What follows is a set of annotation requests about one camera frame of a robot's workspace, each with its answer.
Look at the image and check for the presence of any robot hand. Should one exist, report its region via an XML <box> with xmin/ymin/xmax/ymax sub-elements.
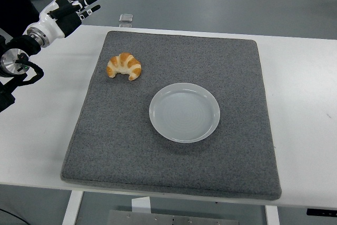
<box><xmin>25</xmin><ymin>0</ymin><xmax>102</xmax><ymax>40</ymax></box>

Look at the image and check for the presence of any golden croissant bread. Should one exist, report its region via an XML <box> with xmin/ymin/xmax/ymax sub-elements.
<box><xmin>106</xmin><ymin>52</ymin><xmax>142</xmax><ymax>81</ymax></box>

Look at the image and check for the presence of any white round plate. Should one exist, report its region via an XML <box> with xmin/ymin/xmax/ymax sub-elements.
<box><xmin>148</xmin><ymin>82</ymin><xmax>221</xmax><ymax>144</ymax></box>

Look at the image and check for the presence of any grey metal plate with screws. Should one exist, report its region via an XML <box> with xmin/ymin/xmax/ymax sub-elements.
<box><xmin>106</xmin><ymin>210</ymin><xmax>241</xmax><ymax>225</ymax></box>

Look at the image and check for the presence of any small clear plastic box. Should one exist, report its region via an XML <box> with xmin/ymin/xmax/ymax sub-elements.
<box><xmin>118</xmin><ymin>13</ymin><xmax>134</xmax><ymax>23</ymax></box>

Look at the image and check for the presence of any grey felt mat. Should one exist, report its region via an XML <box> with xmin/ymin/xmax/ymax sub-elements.
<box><xmin>60</xmin><ymin>30</ymin><xmax>282</xmax><ymax>201</ymax></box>

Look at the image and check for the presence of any white table leg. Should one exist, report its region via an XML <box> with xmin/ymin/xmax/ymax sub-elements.
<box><xmin>264</xmin><ymin>205</ymin><xmax>280</xmax><ymax>225</ymax></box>
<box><xmin>62</xmin><ymin>190</ymin><xmax>84</xmax><ymax>225</ymax></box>

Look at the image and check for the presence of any white table column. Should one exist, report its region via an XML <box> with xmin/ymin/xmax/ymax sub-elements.
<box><xmin>131</xmin><ymin>196</ymin><xmax>151</xmax><ymax>214</ymax></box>

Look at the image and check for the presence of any black table control box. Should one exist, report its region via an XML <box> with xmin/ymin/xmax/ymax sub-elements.
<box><xmin>306</xmin><ymin>208</ymin><xmax>337</xmax><ymax>217</ymax></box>

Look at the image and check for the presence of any black floor cable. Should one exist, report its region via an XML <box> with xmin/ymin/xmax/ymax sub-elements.
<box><xmin>0</xmin><ymin>208</ymin><xmax>27</xmax><ymax>225</ymax></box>

